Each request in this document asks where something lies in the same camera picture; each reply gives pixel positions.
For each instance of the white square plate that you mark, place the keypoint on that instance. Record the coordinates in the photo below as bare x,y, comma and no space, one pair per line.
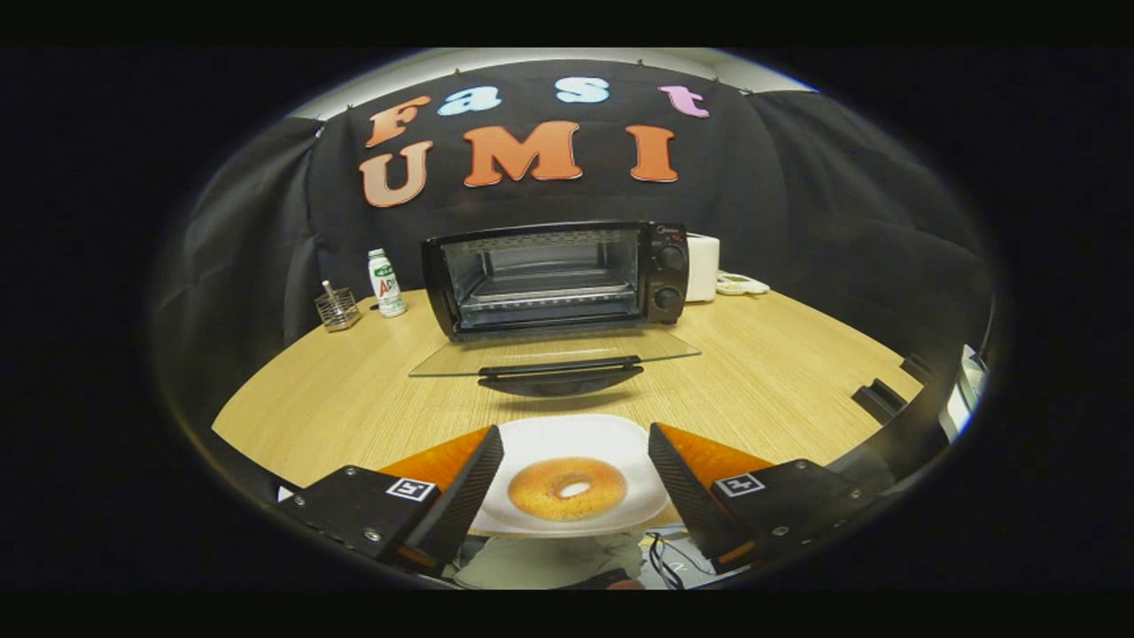
567,439

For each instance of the white panel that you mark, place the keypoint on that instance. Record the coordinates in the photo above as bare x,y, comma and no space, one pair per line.
966,399

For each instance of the metal oven rack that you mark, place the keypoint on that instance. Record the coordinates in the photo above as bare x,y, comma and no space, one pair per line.
549,292

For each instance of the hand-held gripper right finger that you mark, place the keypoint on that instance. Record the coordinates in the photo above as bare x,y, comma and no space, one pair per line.
687,496

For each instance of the person's grey trousers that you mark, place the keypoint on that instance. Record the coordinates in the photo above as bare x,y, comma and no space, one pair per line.
540,563

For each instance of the black chair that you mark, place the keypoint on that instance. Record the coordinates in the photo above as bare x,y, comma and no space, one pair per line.
917,366
879,400

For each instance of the black toaster oven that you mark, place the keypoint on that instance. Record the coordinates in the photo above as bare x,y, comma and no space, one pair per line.
669,283

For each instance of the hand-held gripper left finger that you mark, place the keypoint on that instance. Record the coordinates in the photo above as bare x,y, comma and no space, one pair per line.
465,496

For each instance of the white box appliance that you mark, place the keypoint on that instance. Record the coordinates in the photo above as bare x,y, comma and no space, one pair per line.
702,266

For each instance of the white remote control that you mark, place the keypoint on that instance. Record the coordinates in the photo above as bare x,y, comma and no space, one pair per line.
742,284

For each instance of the brown bagel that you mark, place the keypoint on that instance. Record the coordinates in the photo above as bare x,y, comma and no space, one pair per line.
532,496

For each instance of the white bottle green label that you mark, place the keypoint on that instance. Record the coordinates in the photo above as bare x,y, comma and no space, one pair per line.
385,288

